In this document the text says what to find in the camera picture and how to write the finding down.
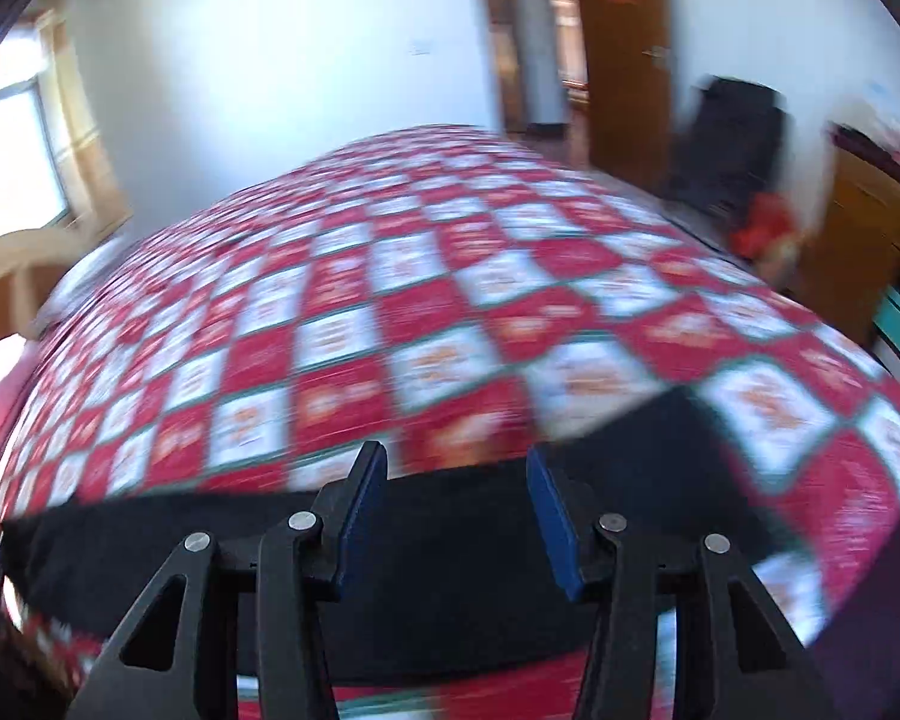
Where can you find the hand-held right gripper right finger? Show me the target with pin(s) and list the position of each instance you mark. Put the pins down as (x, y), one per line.
(553, 529)

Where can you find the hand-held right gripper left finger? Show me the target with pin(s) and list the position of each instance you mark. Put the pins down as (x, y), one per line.
(361, 521)

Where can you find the black pants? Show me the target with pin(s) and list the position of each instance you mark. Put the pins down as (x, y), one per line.
(457, 577)

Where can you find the red checkered printed blanket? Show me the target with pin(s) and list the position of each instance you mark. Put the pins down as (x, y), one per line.
(420, 315)

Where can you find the person's dark purple clothing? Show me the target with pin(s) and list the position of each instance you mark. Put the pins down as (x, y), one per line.
(885, 615)

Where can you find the red bag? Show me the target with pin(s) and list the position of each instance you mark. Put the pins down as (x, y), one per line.
(763, 229)

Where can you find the black chair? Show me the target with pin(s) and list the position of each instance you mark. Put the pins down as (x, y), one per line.
(727, 150)

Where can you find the wooden cabinet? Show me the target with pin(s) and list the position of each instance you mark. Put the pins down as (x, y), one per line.
(862, 225)

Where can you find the cream wooden headboard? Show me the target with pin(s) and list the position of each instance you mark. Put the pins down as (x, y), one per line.
(15, 255)

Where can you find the brown wooden door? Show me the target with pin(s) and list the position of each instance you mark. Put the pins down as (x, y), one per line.
(630, 90)

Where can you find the beige patterned curtain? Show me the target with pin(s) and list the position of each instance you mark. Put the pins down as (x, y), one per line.
(82, 135)

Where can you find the window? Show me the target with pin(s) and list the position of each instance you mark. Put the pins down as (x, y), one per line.
(15, 150)

